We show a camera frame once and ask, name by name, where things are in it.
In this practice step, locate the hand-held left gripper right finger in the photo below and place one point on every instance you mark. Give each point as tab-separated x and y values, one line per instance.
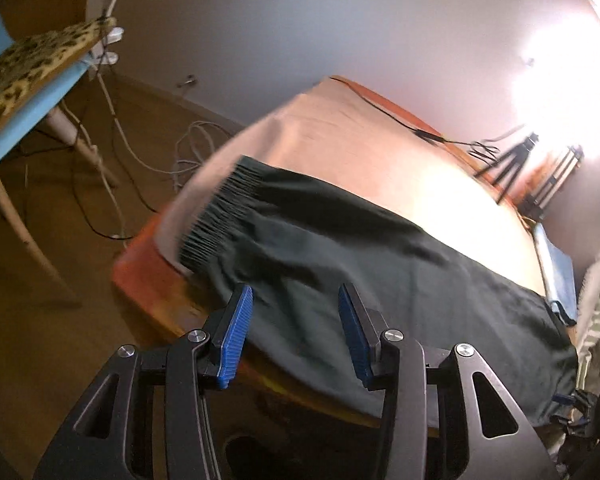
355	340

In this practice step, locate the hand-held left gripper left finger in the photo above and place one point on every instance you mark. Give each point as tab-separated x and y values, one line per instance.
237	330

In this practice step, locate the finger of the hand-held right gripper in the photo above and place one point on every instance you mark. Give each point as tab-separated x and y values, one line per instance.
564	400

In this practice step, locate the dark pants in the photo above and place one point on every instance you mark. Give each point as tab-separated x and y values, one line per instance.
380	260

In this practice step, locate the folded light blue towel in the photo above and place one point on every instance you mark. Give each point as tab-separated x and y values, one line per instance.
560	270

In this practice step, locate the beige blanket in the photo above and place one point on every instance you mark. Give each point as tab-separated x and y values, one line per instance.
355	150

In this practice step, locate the folded silver tripod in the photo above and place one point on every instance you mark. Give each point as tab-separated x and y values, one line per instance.
560	170

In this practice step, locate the small black tripod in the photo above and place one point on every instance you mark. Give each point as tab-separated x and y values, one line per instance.
517	160

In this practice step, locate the blue chair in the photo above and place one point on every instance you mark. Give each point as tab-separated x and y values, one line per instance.
25	115

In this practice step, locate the leopard print cushion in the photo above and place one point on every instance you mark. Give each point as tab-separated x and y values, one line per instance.
30	60

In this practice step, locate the small wall fitting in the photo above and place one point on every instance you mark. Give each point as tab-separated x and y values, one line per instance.
188	80

